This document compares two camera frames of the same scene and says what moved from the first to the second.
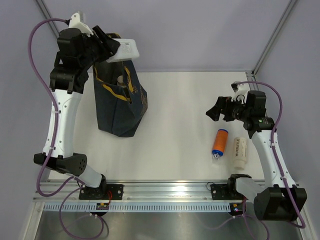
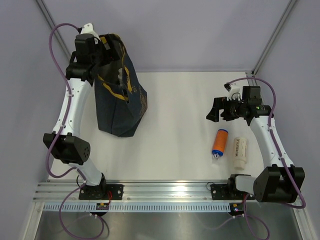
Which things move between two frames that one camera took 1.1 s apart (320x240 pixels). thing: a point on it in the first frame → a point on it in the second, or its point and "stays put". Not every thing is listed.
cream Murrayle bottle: (240, 152) stays put
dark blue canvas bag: (121, 98) stays put
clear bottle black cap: (127, 50) → (120, 76)
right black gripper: (214, 112) stays put
